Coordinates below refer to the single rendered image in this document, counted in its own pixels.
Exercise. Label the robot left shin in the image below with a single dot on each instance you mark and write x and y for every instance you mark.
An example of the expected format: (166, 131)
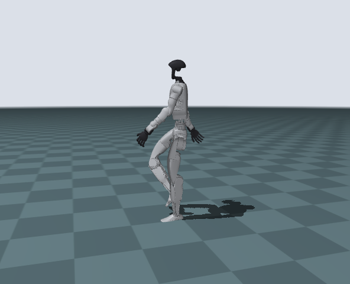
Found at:
(176, 192)

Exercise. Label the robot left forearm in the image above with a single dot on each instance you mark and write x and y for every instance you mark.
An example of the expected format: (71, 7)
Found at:
(157, 121)

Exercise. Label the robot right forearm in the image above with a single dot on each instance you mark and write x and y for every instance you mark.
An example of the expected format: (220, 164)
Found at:
(187, 121)

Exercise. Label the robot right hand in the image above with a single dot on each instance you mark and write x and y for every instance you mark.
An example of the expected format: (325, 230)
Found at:
(195, 134)

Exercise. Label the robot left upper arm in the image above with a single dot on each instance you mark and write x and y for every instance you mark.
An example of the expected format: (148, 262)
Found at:
(176, 91)

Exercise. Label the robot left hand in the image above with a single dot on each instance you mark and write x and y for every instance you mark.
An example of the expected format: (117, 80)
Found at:
(143, 137)

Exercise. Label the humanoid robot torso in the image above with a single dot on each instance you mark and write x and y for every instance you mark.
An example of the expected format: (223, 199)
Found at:
(180, 112)

